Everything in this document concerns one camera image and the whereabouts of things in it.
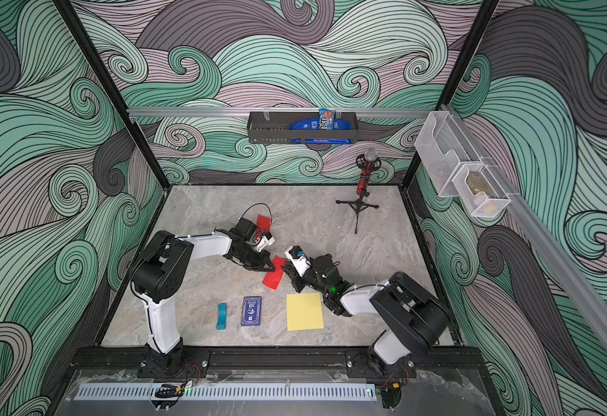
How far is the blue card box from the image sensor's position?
32.0 inches

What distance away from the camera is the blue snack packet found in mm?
915

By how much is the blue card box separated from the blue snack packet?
57cm
